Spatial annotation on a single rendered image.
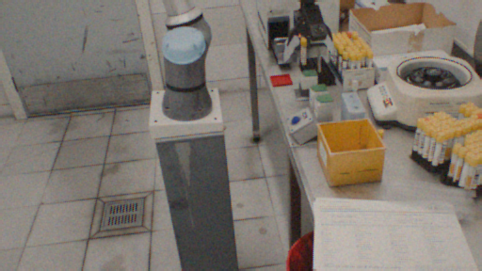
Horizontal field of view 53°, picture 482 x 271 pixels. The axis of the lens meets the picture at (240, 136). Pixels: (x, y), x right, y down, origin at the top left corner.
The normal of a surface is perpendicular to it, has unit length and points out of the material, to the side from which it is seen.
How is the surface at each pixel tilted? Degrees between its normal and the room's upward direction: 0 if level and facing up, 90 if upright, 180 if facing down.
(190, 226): 90
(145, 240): 0
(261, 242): 0
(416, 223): 0
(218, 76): 90
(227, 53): 90
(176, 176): 90
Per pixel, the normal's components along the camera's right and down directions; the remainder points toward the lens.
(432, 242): -0.07, -0.83
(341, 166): 0.09, 0.55
